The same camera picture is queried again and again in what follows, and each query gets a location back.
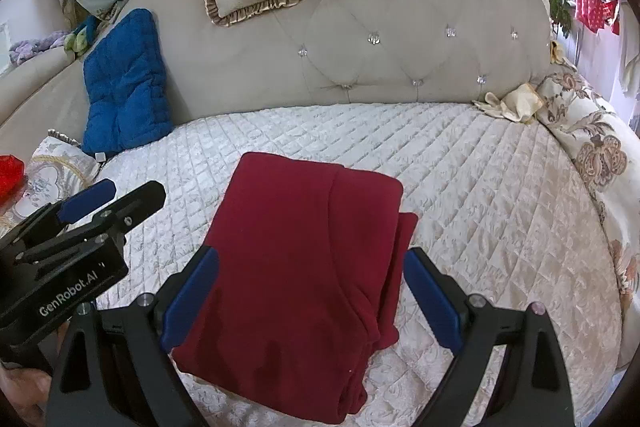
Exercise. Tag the lavender knitted cloth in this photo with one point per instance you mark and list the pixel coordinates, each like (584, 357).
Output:
(24, 50)

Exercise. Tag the blue quilted cushion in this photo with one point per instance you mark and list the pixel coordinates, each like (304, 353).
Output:
(125, 79)

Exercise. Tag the person's hand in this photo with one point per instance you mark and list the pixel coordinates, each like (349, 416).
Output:
(26, 390)

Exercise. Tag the cream embroidered pillow gold trim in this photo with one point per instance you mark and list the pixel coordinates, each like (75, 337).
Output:
(57, 170)

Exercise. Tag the green plush toy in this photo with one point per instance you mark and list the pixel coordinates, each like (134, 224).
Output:
(83, 36)

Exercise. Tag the green potted plant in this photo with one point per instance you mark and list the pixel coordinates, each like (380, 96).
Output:
(561, 14)

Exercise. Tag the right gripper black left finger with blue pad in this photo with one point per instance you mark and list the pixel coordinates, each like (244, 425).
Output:
(114, 367)

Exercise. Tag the red plastic bag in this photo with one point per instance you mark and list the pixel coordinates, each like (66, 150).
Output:
(12, 172)

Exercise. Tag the floral patterned duvet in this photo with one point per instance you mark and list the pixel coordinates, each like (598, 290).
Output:
(605, 152)

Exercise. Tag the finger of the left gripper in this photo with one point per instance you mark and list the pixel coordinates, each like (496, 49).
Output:
(51, 219)
(118, 216)

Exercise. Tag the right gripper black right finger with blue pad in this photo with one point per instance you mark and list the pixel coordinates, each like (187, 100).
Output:
(532, 387)

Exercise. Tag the cream crumpled cloth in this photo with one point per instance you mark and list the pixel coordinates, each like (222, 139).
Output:
(519, 106)

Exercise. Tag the beige tufted headboard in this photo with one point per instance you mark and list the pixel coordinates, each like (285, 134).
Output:
(329, 52)

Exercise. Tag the dark red sweater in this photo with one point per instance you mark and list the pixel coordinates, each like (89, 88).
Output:
(310, 261)

